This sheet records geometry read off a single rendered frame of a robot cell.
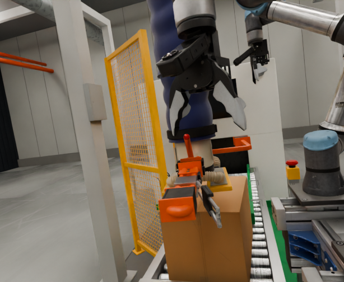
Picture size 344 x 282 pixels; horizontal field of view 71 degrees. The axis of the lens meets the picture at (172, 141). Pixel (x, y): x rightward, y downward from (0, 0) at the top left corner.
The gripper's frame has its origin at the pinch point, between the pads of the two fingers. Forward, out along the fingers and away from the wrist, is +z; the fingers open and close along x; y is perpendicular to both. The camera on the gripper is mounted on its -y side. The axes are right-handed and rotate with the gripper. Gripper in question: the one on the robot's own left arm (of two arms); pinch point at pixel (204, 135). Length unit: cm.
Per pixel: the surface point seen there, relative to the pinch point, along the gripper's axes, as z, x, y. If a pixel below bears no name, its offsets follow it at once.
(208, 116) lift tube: -2, 29, 54
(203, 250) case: 62, 40, 53
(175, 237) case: 56, 53, 49
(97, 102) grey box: -25, 147, 86
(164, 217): 16.7, 10.7, -2.4
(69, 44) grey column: -73, 155, 75
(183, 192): 12.7, 9.0, 3.0
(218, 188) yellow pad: 27, 23, 45
